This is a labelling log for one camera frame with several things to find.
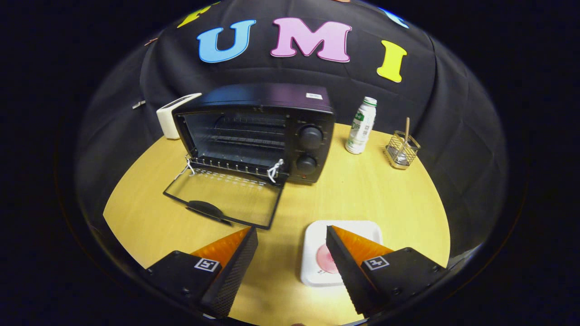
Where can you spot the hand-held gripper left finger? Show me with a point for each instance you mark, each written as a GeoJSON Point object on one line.
{"type": "Point", "coordinates": [235, 271]}

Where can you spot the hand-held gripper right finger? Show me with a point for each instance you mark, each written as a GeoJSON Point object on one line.
{"type": "Point", "coordinates": [346, 271]}

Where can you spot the pink round meat slice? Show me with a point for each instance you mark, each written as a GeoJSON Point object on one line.
{"type": "Point", "coordinates": [324, 260]}

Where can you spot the white square plate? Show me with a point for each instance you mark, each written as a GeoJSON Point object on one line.
{"type": "Point", "coordinates": [312, 244]}

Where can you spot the black toaster oven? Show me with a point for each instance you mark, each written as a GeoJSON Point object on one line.
{"type": "Point", "coordinates": [253, 97]}

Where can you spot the white bread toaster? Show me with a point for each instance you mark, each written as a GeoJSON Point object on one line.
{"type": "Point", "coordinates": [164, 122]}

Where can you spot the white plastic bottle green label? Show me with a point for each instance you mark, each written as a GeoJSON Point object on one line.
{"type": "Point", "coordinates": [360, 131]}

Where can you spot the wooden stick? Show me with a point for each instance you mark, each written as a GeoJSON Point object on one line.
{"type": "Point", "coordinates": [407, 129]}

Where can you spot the copper cloth clip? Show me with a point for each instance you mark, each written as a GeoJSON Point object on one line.
{"type": "Point", "coordinates": [151, 41]}

